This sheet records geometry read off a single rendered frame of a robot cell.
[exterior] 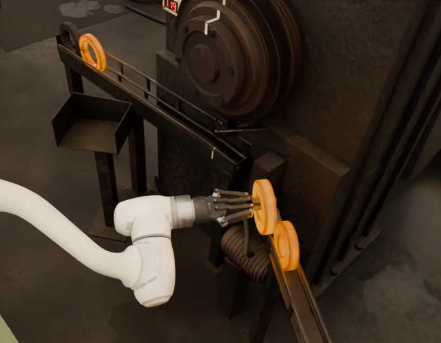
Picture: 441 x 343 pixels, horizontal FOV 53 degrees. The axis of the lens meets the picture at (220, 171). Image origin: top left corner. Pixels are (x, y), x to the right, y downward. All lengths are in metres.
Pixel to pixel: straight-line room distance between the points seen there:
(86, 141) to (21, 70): 1.73
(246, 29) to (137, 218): 0.62
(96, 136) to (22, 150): 0.99
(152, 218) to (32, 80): 2.42
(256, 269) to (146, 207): 0.60
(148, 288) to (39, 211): 0.31
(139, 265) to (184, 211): 0.19
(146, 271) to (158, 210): 0.17
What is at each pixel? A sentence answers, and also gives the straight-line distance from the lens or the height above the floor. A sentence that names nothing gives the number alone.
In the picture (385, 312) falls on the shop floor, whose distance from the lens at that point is 2.32.
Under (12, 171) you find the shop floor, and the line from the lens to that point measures 2.78.
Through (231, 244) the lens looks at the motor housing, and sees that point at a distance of 1.69.
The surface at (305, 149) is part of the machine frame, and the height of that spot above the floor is 0.87.
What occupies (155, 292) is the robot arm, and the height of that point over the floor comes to 0.89.
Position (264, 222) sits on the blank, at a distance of 1.23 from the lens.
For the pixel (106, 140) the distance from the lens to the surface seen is 1.94.
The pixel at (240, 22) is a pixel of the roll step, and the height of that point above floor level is 1.27.
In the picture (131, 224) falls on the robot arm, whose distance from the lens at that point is 1.20.
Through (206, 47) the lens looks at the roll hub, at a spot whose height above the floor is 1.18.
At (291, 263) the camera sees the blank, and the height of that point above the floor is 0.72.
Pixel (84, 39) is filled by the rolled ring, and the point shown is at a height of 0.76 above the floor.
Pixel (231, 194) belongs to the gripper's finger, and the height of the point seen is 0.93.
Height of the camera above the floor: 1.86
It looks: 44 degrees down
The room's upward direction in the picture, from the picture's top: 7 degrees clockwise
